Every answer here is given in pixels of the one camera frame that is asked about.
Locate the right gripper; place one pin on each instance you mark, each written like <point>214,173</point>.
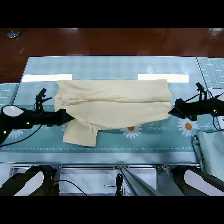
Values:
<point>178,108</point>

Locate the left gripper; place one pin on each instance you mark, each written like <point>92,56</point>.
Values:
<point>65,117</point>

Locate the yellow T-shirt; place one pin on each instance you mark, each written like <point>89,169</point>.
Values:
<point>113,103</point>

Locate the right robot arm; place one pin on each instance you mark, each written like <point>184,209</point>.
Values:
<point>206,107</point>

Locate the pale green garment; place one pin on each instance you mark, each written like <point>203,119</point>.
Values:
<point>211,150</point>

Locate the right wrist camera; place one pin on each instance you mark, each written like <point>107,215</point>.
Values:
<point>201,90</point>

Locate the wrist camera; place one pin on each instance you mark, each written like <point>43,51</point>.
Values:
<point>201,90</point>
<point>40,98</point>

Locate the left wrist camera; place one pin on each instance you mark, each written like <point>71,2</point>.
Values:
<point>40,98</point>

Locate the silver frame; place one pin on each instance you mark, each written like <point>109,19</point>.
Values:
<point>140,186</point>

